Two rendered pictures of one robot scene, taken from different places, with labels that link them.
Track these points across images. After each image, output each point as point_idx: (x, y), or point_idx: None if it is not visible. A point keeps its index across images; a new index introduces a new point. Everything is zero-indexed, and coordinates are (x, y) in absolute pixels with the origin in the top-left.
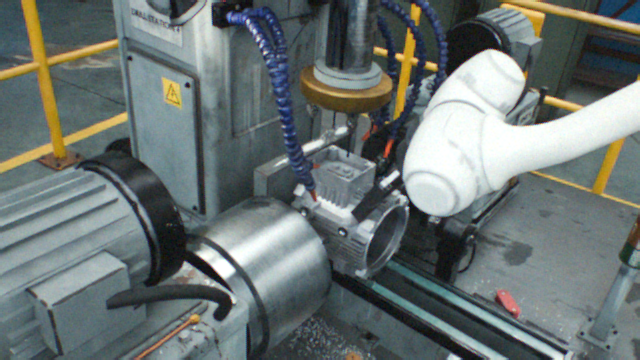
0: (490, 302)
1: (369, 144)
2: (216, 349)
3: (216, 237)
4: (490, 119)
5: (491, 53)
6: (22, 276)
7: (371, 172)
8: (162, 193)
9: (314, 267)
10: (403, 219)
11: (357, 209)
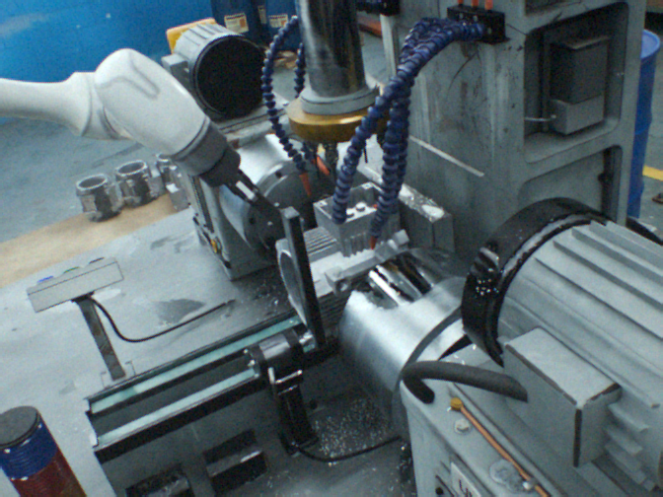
0: (237, 458)
1: None
2: None
3: (263, 137)
4: (76, 73)
5: (121, 50)
6: (180, 49)
7: (334, 228)
8: (198, 53)
9: (239, 200)
10: None
11: None
